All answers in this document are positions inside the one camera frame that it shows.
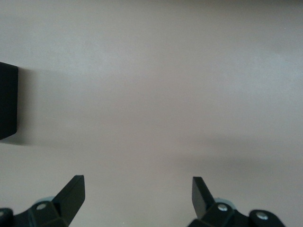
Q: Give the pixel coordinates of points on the black plastic box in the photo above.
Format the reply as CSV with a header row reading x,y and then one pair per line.
x,y
8,101

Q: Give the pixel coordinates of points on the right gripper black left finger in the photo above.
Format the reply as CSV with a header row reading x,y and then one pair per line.
x,y
64,203

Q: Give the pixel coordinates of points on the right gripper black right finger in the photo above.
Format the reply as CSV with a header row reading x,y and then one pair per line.
x,y
208,212

